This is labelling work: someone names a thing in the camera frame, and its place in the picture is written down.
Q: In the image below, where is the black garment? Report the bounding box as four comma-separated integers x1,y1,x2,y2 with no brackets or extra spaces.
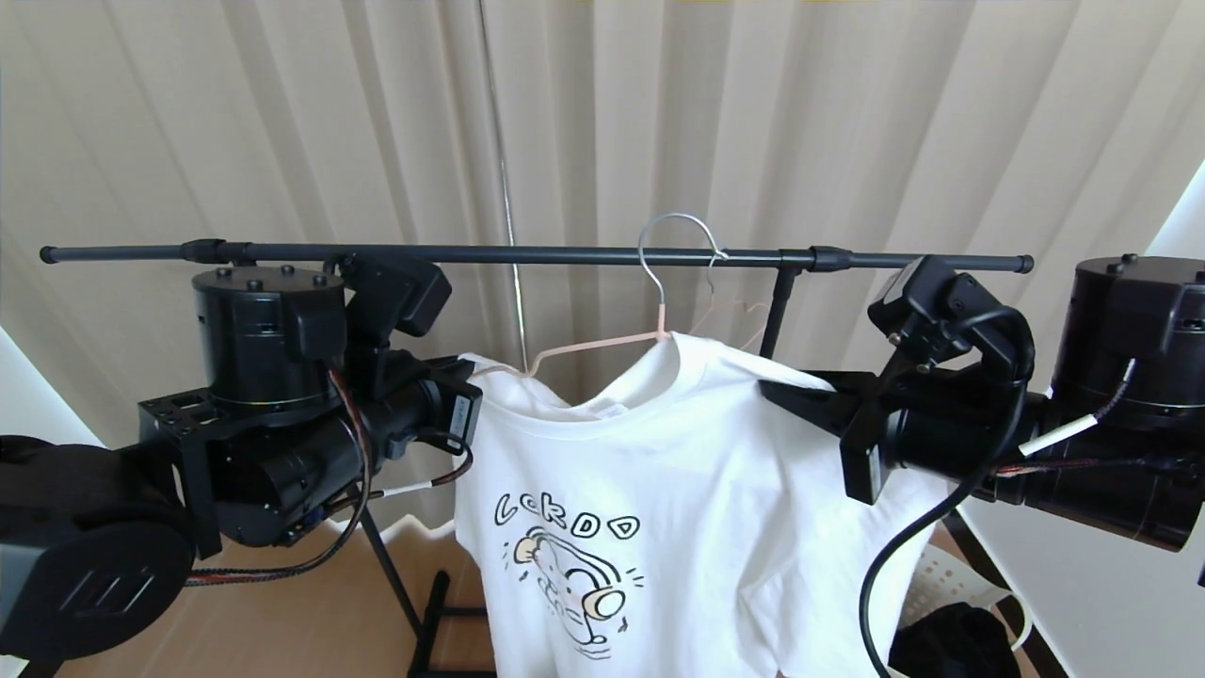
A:
890,603,1022,678

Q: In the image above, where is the white laundry basket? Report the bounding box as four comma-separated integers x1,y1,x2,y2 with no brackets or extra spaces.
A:
899,544,1032,651

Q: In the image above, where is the pink clothes hanger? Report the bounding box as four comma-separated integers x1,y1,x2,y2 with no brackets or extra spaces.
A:
690,254,768,354
468,213,731,379

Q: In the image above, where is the black clothes rack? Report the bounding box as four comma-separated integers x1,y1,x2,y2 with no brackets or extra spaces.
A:
40,238,1035,678

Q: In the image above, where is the beige curtain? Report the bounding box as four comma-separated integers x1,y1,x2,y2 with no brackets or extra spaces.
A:
0,0,1205,538

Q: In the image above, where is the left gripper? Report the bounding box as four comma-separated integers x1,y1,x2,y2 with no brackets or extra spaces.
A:
235,363,483,547

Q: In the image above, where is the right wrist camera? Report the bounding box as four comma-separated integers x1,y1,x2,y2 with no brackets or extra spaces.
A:
852,256,1036,425

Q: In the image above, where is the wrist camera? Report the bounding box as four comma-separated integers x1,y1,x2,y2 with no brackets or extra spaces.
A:
852,256,1036,425
337,254,453,387

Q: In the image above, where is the white printed t-shirt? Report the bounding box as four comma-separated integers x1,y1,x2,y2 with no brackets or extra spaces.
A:
455,331,956,678

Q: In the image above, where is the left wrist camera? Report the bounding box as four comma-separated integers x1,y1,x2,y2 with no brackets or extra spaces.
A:
337,254,453,387

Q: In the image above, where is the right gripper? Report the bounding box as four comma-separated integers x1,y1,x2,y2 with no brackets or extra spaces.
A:
841,395,1205,552

